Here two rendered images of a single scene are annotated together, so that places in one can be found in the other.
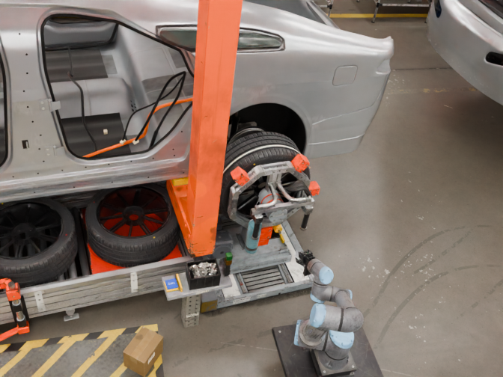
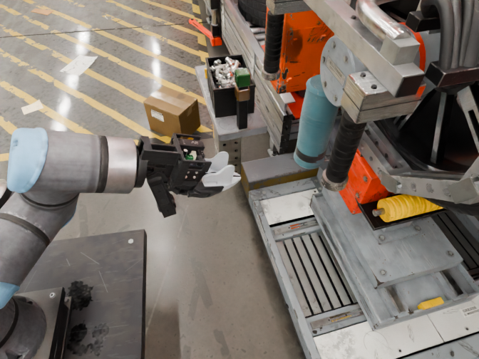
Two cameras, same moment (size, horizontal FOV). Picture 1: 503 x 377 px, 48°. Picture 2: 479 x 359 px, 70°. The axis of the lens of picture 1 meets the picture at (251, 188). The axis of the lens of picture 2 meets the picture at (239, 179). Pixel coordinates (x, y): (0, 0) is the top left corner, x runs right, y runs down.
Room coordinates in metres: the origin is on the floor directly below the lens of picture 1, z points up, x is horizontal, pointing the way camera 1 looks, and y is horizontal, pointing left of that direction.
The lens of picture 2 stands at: (2.47, -0.78, 1.20)
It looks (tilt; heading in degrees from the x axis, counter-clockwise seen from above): 50 degrees down; 101
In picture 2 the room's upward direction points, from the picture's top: straight up
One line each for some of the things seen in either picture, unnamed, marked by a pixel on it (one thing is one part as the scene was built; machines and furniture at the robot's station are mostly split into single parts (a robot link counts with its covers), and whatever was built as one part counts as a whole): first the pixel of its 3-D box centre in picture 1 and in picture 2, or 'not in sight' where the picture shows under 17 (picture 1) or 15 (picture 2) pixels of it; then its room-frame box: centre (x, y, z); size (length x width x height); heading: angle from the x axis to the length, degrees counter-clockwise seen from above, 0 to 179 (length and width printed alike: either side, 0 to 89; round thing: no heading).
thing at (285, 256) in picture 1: (252, 247); (385, 243); (2.87, -0.08, 0.13); 0.50 x 0.36 x 0.10; 116
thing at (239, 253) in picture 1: (250, 231); (398, 202); (2.85, -0.05, 0.32); 0.40 x 0.30 x 0.28; 116
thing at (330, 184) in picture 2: (305, 220); (343, 149); (2.56, -0.38, 0.83); 0.04 x 0.04 x 0.16
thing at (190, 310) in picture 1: (191, 303); (227, 136); (2.22, 0.28, 0.21); 0.10 x 0.10 x 0.42; 26
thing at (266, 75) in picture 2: (256, 229); (273, 44); (2.41, -0.07, 0.83); 0.04 x 0.04 x 0.16
